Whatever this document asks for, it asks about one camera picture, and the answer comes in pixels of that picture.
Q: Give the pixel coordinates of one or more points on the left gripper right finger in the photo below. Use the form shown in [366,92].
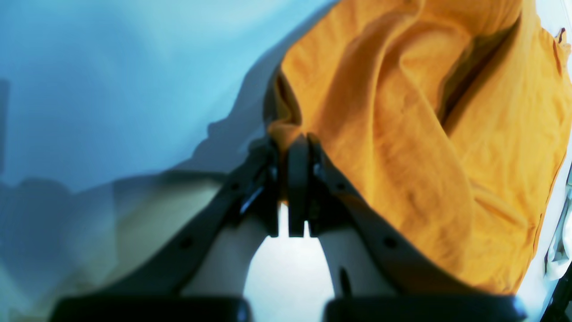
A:
[377,275]

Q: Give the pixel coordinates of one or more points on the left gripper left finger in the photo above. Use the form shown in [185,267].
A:
[200,274]

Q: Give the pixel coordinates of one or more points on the orange t-shirt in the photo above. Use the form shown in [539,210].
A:
[450,117]

